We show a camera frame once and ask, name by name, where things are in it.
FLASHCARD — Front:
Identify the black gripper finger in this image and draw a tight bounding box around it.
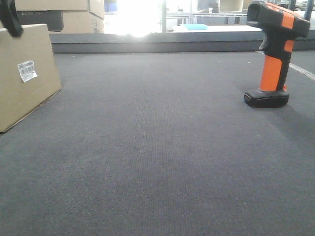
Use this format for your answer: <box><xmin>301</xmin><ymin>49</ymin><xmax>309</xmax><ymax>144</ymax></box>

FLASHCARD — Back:
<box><xmin>0</xmin><ymin>0</ymin><xmax>23</xmax><ymax>37</ymax></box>

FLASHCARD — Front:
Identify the brown cardboard package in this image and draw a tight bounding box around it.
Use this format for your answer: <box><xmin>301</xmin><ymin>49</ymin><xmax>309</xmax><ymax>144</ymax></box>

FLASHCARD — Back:
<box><xmin>0</xmin><ymin>24</ymin><xmax>62</xmax><ymax>133</ymax></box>

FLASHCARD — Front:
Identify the orange black barcode scanner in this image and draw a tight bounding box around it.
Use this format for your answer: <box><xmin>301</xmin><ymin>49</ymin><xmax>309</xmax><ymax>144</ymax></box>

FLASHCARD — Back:
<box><xmin>244</xmin><ymin>0</ymin><xmax>312</xmax><ymax>108</ymax></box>

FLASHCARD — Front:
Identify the black box in background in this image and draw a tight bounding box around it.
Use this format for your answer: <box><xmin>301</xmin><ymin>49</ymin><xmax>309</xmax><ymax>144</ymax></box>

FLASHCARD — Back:
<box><xmin>17</xmin><ymin>10</ymin><xmax>63</xmax><ymax>31</ymax></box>

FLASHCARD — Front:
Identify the white barcode label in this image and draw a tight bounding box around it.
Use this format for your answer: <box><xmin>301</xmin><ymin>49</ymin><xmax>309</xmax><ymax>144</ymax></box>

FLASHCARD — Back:
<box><xmin>17</xmin><ymin>60</ymin><xmax>37</xmax><ymax>83</ymax></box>

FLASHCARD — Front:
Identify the stacked cardboard boxes background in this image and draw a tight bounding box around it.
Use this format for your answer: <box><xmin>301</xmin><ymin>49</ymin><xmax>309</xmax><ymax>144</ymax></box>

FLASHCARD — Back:
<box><xmin>15</xmin><ymin>0</ymin><xmax>105</xmax><ymax>34</ymax></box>

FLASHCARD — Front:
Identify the light blue tray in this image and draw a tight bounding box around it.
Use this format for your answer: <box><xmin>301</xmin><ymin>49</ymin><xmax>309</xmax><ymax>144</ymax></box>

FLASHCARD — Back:
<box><xmin>180</xmin><ymin>24</ymin><xmax>208</xmax><ymax>31</ymax></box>

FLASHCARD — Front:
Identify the white background table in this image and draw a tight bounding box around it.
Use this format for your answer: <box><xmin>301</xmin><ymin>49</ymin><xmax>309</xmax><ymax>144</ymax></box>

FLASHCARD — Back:
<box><xmin>173</xmin><ymin>25</ymin><xmax>261</xmax><ymax>33</ymax></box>

